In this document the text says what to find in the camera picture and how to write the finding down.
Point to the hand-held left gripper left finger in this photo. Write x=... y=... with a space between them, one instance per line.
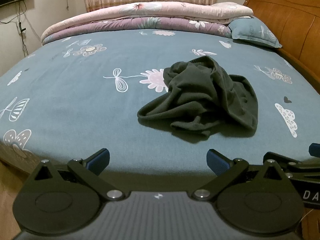
x=100 y=159

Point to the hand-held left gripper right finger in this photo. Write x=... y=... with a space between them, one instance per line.
x=217 y=162

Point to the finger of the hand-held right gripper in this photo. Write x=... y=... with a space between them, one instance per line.
x=315 y=149
x=285 y=158

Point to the dark green long-sleeved top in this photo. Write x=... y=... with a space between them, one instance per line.
x=200 y=92

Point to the wooden headboard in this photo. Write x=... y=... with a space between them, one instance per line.
x=287 y=22

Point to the blue floral pillow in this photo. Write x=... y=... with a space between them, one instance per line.
x=252 y=31

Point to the purple floral quilt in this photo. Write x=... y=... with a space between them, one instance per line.
x=150 y=23

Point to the pink floral quilt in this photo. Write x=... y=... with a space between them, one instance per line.
x=150 y=8

